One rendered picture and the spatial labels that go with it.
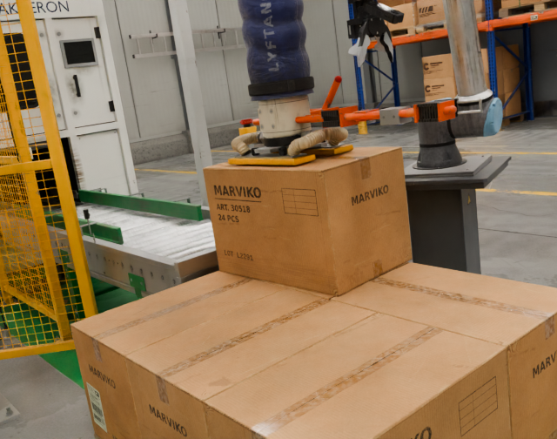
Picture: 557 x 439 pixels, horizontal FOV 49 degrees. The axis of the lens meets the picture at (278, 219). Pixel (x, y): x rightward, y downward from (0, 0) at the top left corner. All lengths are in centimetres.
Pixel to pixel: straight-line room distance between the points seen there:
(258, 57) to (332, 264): 71
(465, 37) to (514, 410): 142
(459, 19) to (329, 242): 106
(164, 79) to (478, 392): 1131
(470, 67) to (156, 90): 1014
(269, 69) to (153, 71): 1033
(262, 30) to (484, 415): 130
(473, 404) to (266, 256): 92
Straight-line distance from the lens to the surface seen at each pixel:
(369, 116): 187
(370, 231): 201
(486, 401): 154
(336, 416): 132
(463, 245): 269
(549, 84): 1096
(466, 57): 254
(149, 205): 369
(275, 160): 201
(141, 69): 1222
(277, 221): 202
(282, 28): 206
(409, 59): 1252
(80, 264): 300
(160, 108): 1234
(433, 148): 266
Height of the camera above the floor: 123
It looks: 13 degrees down
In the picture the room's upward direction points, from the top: 8 degrees counter-clockwise
